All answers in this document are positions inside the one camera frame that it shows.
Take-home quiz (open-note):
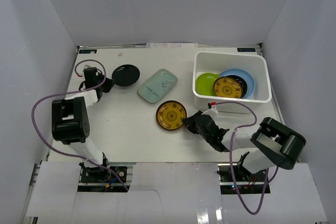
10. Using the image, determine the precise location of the yellow patterned plate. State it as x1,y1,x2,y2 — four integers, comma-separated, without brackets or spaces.
213,77,244,99
155,100,187,131

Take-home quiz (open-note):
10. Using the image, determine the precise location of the black round plate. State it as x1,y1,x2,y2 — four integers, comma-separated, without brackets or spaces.
229,75,248,98
111,64,140,87

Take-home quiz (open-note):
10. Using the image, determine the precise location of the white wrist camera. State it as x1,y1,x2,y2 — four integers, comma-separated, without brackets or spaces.
78,65,91,77
202,102,218,116

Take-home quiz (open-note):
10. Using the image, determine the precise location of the light blue round plate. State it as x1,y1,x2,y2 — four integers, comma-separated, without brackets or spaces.
219,68,256,99

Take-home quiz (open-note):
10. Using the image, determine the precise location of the pale blue rectangular divided plate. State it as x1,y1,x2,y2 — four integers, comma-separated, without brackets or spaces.
138,69,178,104

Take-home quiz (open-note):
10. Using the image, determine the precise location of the white paper sheet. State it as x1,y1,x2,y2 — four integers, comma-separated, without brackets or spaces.
146,42,198,48

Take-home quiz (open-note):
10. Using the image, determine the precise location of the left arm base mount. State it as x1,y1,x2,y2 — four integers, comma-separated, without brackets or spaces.
77,162,132,193

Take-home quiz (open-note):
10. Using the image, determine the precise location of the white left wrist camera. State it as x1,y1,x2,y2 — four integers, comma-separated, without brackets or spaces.
78,65,91,77

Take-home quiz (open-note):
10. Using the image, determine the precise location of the lime green round plate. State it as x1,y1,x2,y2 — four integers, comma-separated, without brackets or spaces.
195,73,219,96

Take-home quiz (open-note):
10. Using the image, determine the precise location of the blue table label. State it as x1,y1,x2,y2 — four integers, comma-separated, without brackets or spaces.
237,48,256,52
78,49,97,54

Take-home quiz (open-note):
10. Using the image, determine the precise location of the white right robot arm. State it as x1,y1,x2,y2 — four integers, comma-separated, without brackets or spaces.
182,111,307,182

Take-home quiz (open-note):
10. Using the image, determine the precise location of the right blue table label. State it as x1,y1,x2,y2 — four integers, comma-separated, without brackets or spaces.
237,48,256,52

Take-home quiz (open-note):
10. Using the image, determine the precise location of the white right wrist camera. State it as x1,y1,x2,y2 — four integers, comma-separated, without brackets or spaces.
202,102,218,116

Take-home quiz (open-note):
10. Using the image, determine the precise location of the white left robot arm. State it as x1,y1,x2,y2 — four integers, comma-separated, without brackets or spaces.
51,67,113,182

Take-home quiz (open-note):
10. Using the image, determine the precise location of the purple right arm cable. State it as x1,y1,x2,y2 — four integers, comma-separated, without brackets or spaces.
209,100,279,216

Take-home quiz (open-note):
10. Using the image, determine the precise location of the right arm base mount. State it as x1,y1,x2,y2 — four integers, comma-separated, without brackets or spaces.
217,164,266,195

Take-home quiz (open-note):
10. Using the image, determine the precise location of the white plastic bin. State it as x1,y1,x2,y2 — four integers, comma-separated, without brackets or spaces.
192,51,272,113

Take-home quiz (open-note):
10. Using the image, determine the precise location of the left blue table label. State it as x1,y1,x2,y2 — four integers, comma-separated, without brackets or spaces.
78,49,97,54

